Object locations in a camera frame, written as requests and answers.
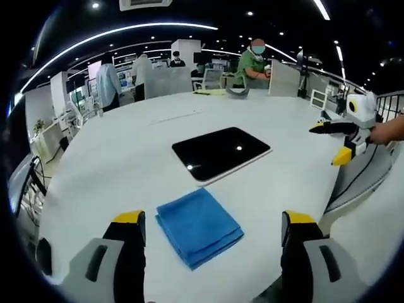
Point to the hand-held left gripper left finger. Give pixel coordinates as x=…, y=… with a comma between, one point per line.
x=98, y=262

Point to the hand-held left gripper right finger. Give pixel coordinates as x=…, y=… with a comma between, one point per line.
x=325, y=265

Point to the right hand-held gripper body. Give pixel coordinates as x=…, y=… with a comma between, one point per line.
x=361, y=109

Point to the blue cleaning cloth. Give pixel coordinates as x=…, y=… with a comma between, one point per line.
x=199, y=227

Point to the black tablet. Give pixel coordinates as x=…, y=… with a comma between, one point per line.
x=221, y=151

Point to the person's right hand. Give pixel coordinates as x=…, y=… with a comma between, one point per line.
x=378, y=134

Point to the black monitor on stand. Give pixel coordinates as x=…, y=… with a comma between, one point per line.
x=303, y=67

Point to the grey desk partition panel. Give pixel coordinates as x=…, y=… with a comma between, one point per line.
x=282, y=79

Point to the grey curved object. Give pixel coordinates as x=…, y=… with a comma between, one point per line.
x=238, y=93

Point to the yellow paper sheet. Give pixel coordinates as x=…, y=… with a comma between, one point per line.
x=210, y=91

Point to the white mesh office chair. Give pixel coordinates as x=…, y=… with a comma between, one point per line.
x=211, y=79

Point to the green potted plant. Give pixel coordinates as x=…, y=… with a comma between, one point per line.
x=38, y=125

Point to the small clear bottle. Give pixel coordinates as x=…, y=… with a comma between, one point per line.
x=101, y=113

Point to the white desk partition panel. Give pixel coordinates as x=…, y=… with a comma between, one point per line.
x=167, y=82

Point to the ceiling air vent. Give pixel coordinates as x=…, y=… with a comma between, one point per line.
x=145, y=3

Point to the white open frame box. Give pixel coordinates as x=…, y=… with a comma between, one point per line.
x=318, y=99

